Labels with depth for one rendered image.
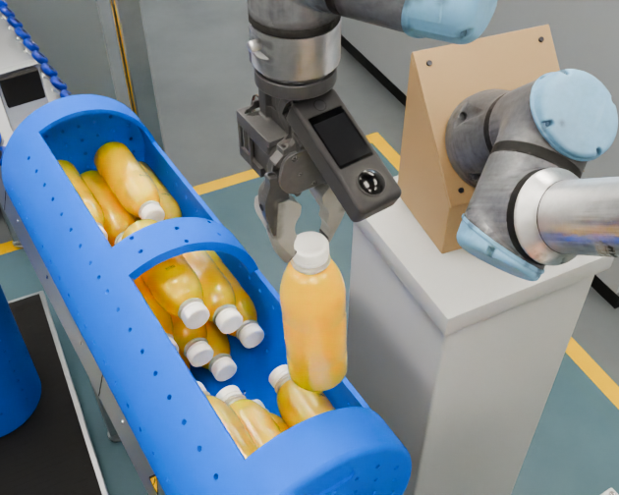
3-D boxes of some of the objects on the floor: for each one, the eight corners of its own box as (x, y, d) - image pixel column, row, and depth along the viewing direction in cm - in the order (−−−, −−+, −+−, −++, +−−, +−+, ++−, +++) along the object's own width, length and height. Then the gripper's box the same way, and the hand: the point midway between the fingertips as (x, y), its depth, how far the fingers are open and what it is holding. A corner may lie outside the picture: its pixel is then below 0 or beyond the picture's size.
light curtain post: (181, 282, 272) (82, -290, 153) (188, 292, 268) (92, -285, 150) (165, 288, 269) (52, -287, 151) (172, 299, 266) (62, -282, 147)
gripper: (319, 23, 69) (318, 198, 84) (207, 57, 65) (228, 237, 80) (374, 64, 64) (363, 244, 79) (256, 104, 59) (268, 287, 74)
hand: (309, 247), depth 76 cm, fingers closed on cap, 4 cm apart
